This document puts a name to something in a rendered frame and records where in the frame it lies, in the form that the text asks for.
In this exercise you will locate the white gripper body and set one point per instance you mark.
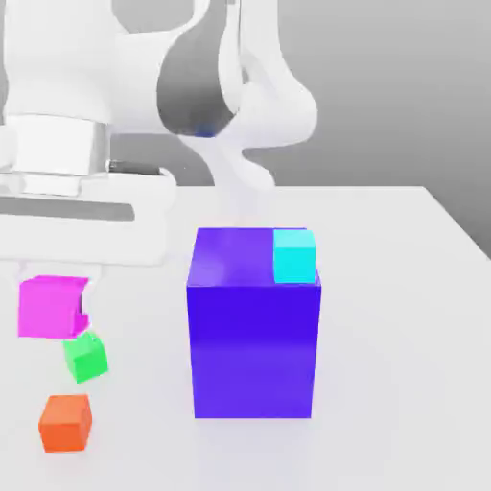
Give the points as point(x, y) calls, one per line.
point(145, 238)

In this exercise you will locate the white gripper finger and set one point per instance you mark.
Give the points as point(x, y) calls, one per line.
point(94, 278)
point(21, 270)

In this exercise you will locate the small magenta cube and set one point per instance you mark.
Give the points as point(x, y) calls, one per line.
point(48, 307)

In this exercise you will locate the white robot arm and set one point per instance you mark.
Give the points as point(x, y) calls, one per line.
point(57, 69)

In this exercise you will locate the small green cube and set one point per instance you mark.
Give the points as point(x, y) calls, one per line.
point(85, 358)

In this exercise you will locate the small orange cube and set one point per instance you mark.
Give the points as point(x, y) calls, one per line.
point(64, 424)

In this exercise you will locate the small cyan cube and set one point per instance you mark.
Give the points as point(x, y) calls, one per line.
point(294, 257)

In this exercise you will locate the large blue box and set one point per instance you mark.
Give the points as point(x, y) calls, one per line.
point(253, 345)

